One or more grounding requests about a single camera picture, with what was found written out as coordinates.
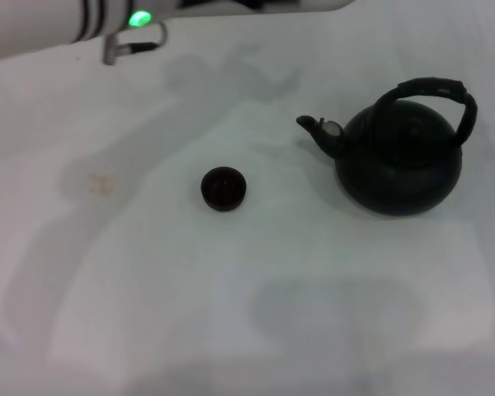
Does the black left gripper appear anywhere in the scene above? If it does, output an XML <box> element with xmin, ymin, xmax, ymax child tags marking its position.
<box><xmin>179</xmin><ymin>0</ymin><xmax>282</xmax><ymax>10</ymax></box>

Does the dark brown teacup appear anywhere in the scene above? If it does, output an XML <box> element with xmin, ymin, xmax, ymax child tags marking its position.
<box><xmin>199</xmin><ymin>165</ymin><xmax>248</xmax><ymax>214</ymax></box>

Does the black round teapot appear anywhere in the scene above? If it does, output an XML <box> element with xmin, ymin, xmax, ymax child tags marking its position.
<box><xmin>295</xmin><ymin>76</ymin><xmax>478</xmax><ymax>218</ymax></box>

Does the white rounded background panel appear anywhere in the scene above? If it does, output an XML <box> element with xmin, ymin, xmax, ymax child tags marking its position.
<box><xmin>164</xmin><ymin>0</ymin><xmax>356</xmax><ymax>20</ymax></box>

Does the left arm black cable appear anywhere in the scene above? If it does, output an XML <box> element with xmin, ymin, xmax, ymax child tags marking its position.
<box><xmin>101</xmin><ymin>21</ymin><xmax>169</xmax><ymax>67</ymax></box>

